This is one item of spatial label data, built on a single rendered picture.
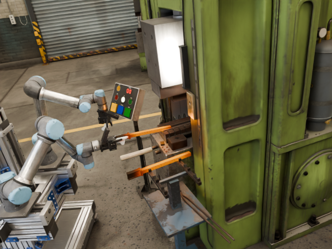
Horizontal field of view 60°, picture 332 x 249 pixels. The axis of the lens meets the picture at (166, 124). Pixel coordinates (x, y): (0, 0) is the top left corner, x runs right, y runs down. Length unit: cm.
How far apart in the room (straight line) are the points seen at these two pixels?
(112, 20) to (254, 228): 830
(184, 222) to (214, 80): 86
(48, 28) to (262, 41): 861
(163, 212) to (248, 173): 69
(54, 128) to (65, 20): 810
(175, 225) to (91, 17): 851
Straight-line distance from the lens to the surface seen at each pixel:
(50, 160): 244
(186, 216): 186
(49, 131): 182
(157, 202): 197
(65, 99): 219
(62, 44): 994
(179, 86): 200
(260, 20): 177
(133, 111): 246
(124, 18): 982
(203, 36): 156
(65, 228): 275
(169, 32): 185
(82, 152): 206
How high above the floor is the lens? 201
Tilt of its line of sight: 27 degrees down
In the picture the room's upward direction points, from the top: 7 degrees counter-clockwise
